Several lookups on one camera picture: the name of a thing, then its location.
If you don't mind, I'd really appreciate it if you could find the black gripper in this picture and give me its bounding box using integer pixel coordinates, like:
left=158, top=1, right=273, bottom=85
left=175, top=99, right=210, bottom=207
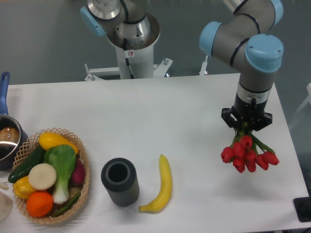
left=221, top=92, right=273, bottom=131

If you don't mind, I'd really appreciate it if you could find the red tulip bouquet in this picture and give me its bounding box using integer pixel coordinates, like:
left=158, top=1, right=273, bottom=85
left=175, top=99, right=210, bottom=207
left=221, top=123, right=279, bottom=173

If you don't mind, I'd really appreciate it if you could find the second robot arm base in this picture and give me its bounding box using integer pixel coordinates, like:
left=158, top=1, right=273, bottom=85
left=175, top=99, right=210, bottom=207
left=80, top=0, right=160, bottom=50

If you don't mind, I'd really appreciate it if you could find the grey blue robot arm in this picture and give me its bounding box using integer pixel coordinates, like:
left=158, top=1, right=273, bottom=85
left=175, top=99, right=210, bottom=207
left=199, top=0, right=284, bottom=131

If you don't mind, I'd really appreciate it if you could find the grey ribbed vase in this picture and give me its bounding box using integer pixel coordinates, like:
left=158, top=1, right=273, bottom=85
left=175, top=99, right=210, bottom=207
left=101, top=158, right=139, bottom=207

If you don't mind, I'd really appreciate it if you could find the black device at edge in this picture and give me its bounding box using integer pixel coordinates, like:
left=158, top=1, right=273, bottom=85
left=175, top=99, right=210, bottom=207
left=293, top=197, right=311, bottom=222

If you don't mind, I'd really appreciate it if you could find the yellow banana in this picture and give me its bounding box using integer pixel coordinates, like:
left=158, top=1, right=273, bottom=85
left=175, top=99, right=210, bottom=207
left=138, top=154, right=173, bottom=214

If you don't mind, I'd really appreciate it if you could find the purple sweet potato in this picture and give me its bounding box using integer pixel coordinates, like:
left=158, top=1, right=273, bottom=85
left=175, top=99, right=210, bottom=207
left=70, top=159, right=85, bottom=185

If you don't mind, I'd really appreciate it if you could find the green bok choy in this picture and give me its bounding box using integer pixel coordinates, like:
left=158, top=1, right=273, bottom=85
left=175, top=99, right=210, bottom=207
left=44, top=144, right=76, bottom=204

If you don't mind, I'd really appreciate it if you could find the green bean pod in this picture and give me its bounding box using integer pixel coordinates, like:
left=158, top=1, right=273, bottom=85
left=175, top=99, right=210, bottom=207
left=53, top=192, right=81, bottom=217

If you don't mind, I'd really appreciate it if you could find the yellow squash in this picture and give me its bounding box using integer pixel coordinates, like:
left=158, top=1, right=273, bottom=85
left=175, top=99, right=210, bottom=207
left=38, top=132, right=79, bottom=155

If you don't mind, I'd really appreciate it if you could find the woven wicker basket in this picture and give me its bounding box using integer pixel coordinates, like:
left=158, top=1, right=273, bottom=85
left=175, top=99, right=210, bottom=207
left=13, top=128, right=90, bottom=225

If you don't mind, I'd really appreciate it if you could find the green cucumber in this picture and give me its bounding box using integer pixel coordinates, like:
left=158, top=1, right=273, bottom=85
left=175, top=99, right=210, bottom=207
left=8, top=145, right=46, bottom=183

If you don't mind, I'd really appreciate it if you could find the orange fruit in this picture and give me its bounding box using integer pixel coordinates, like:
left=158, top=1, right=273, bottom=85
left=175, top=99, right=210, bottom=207
left=26, top=191, right=53, bottom=217

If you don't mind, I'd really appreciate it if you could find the yellow bell pepper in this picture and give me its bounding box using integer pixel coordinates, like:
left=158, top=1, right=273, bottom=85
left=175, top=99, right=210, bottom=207
left=13, top=176, right=37, bottom=200

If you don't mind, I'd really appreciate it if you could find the beige cloth object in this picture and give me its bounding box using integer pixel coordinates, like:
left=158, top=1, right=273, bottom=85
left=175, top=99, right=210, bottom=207
left=0, top=182, right=13, bottom=221

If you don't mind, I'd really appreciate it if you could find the white frame at right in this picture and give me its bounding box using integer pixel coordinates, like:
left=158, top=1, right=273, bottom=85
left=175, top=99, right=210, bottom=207
left=289, top=83, right=311, bottom=129

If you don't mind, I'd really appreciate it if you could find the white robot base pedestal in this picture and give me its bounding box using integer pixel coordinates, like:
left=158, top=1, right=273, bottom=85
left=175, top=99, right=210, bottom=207
left=85, top=45, right=173, bottom=81

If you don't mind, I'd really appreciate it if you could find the blue handled saucepan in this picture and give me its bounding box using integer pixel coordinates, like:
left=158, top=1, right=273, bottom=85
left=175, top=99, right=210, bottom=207
left=0, top=72, right=28, bottom=170

